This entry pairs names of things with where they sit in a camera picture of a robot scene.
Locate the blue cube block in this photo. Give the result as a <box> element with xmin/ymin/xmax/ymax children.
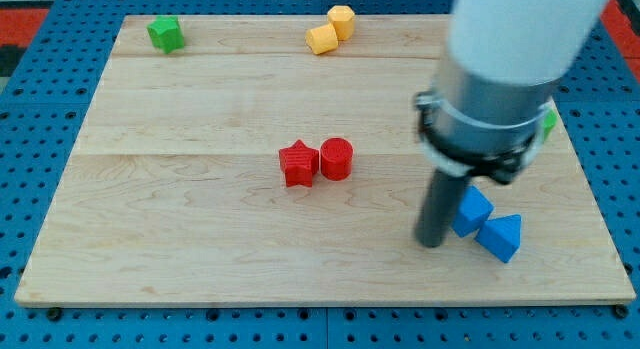
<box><xmin>451</xmin><ymin>186</ymin><xmax>494</xmax><ymax>237</ymax></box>

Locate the blue triangular prism block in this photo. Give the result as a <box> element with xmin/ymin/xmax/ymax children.
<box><xmin>475</xmin><ymin>214</ymin><xmax>522</xmax><ymax>263</ymax></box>

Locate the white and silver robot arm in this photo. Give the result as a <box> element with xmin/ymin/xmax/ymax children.
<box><xmin>415</xmin><ymin>0</ymin><xmax>608</xmax><ymax>184</ymax></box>

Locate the green block behind arm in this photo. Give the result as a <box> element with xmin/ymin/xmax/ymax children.
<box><xmin>542</xmin><ymin>109</ymin><xmax>557</xmax><ymax>141</ymax></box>

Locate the red star block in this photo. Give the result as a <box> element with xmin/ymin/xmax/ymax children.
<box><xmin>278</xmin><ymin>139</ymin><xmax>319</xmax><ymax>187</ymax></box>

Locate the red cylinder block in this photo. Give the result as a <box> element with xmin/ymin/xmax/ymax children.
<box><xmin>320</xmin><ymin>137</ymin><xmax>354</xmax><ymax>181</ymax></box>

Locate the wooden board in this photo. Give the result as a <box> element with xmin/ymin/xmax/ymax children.
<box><xmin>14</xmin><ymin>15</ymin><xmax>636</xmax><ymax>308</ymax></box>

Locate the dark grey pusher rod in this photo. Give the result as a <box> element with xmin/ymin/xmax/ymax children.
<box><xmin>414</xmin><ymin>169</ymin><xmax>471</xmax><ymax>248</ymax></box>

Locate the yellow cylinder block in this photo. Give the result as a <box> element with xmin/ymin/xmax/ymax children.
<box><xmin>305</xmin><ymin>24</ymin><xmax>339</xmax><ymax>55</ymax></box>

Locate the yellow hexagon block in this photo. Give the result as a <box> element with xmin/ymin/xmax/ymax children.
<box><xmin>327</xmin><ymin>5</ymin><xmax>355</xmax><ymax>41</ymax></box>

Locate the green star block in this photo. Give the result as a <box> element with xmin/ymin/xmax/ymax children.
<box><xmin>146</xmin><ymin>15</ymin><xmax>185</xmax><ymax>54</ymax></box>

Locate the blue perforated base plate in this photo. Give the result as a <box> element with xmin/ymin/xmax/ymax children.
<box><xmin>1</xmin><ymin>0</ymin><xmax>639</xmax><ymax>348</ymax></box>

